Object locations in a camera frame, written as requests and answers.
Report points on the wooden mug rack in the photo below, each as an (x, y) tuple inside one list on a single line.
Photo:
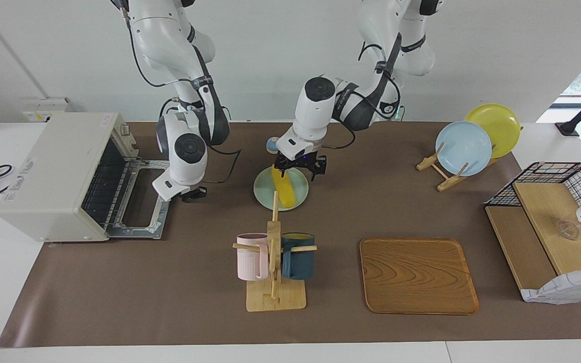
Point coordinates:
[(275, 300)]

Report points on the pale green plate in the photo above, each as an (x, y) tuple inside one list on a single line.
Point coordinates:
[(265, 194)]

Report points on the light blue plate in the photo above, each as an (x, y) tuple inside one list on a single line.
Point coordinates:
[(464, 148)]

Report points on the pink mug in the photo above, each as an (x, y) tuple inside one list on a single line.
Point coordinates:
[(250, 259)]

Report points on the white toaster oven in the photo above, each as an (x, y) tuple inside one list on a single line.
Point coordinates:
[(53, 161)]

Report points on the brown wooden tray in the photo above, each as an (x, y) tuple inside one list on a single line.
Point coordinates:
[(416, 277)]

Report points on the wooden plate rack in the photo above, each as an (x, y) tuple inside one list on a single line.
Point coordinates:
[(452, 182)]

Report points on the wooden two-tier shelf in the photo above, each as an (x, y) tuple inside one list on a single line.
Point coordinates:
[(542, 212)]

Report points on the small clear glass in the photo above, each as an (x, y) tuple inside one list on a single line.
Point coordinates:
[(568, 231)]

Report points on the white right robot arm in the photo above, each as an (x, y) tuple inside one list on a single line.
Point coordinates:
[(184, 151)]

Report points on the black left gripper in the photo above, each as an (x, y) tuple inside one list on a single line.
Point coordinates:
[(300, 161)]

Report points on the white checkered cloth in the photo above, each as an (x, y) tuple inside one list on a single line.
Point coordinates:
[(568, 290)]

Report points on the dark teal mug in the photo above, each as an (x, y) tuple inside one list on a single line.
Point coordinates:
[(298, 262)]

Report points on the yellow corn cob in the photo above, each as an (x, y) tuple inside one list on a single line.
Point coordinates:
[(285, 194)]

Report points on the brown table mat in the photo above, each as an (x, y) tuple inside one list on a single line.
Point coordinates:
[(169, 302)]

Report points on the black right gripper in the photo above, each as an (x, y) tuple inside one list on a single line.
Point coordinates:
[(194, 194)]

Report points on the white wall outlet box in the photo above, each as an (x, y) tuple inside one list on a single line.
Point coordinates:
[(43, 113)]

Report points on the yellow plate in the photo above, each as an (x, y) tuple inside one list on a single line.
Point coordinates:
[(502, 126)]

